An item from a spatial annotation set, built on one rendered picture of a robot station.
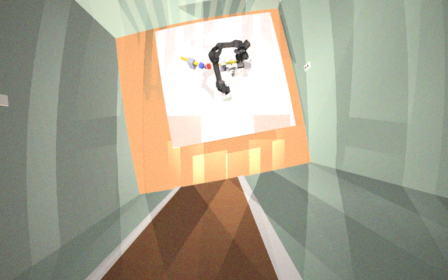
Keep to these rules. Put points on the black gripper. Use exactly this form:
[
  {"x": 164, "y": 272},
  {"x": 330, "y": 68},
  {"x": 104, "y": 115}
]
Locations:
[{"x": 239, "y": 63}]

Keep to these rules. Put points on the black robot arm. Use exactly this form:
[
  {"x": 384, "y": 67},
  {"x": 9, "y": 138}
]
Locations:
[{"x": 214, "y": 58}]

